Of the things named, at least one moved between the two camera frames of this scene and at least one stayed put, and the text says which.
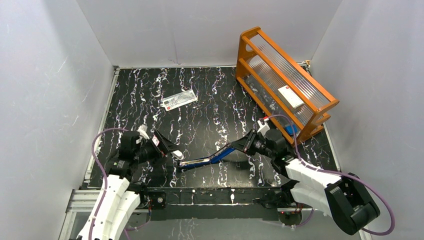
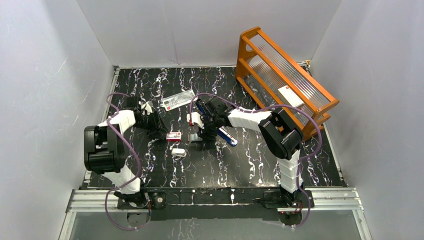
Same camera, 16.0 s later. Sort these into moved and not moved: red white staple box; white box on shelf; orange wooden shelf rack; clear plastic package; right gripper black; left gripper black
Moved: left gripper black; right gripper black; red white staple box
Not moved: clear plastic package; orange wooden shelf rack; white box on shelf
